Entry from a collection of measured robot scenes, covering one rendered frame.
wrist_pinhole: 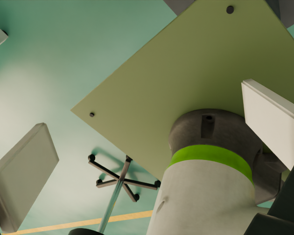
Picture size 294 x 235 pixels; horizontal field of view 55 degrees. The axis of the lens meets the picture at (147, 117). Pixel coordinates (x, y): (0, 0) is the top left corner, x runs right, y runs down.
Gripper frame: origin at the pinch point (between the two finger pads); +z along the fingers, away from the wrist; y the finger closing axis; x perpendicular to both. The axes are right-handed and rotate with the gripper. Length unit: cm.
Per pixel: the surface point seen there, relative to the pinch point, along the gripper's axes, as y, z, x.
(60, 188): -103, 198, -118
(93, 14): -21, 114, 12
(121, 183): -39, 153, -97
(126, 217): -52, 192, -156
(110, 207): -46, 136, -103
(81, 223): -107, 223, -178
